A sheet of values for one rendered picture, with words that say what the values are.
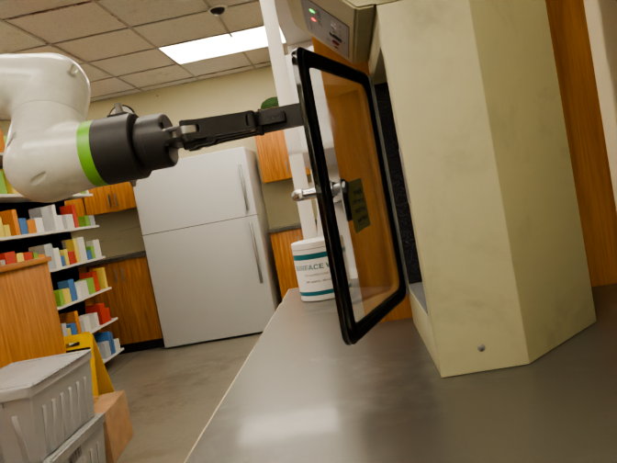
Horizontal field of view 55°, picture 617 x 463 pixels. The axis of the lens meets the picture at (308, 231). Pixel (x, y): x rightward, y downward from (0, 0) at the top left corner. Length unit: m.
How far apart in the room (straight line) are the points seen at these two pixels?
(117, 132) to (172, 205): 5.05
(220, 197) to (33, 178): 4.92
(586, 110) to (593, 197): 0.16
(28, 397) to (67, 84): 1.94
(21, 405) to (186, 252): 3.37
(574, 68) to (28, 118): 0.91
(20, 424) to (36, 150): 2.04
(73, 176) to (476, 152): 0.53
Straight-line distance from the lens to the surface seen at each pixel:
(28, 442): 2.83
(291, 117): 0.82
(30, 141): 0.88
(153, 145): 0.82
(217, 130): 0.79
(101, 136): 0.84
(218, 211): 5.76
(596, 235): 1.21
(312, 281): 1.48
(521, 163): 0.82
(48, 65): 0.96
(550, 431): 0.63
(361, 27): 0.86
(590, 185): 1.20
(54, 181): 0.87
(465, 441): 0.62
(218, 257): 5.80
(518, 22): 0.89
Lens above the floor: 1.19
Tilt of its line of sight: 3 degrees down
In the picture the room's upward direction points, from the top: 10 degrees counter-clockwise
